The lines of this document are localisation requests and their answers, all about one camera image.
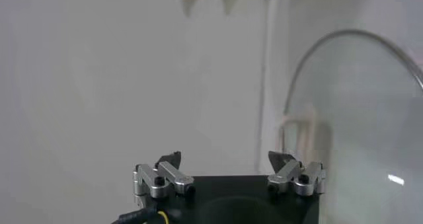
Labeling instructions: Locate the round glass pot lid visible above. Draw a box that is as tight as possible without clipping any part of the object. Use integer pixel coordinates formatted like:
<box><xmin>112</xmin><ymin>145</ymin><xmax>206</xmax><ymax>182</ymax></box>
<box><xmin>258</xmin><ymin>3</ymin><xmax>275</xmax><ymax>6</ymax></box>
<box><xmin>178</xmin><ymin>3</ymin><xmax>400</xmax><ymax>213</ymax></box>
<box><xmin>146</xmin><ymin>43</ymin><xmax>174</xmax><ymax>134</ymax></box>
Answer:
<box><xmin>279</xmin><ymin>28</ymin><xmax>423</xmax><ymax>224</ymax></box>

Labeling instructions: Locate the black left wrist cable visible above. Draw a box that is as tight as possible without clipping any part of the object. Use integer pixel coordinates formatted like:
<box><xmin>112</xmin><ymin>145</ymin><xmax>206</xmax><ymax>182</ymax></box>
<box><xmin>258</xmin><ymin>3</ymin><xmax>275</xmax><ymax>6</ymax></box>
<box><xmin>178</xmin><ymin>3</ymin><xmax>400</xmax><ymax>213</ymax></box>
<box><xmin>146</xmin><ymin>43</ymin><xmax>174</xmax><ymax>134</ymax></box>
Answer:
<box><xmin>112</xmin><ymin>205</ymin><xmax>169</xmax><ymax>224</ymax></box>

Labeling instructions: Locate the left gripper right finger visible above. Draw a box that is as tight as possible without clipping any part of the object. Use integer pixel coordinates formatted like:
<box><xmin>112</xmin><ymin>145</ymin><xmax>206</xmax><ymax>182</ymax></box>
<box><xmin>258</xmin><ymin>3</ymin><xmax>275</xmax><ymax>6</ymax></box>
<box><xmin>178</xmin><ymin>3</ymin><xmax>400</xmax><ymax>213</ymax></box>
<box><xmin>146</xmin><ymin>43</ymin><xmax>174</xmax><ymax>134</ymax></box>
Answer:
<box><xmin>266</xmin><ymin>151</ymin><xmax>327</xmax><ymax>197</ymax></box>

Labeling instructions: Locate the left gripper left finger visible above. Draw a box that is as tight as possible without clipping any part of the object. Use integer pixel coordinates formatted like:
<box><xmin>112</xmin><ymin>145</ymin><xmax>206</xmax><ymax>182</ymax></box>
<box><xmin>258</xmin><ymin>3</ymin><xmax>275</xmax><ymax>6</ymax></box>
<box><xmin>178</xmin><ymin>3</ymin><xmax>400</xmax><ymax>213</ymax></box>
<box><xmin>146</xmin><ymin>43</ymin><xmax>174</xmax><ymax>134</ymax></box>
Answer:
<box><xmin>132</xmin><ymin>151</ymin><xmax>196</xmax><ymax>208</ymax></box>

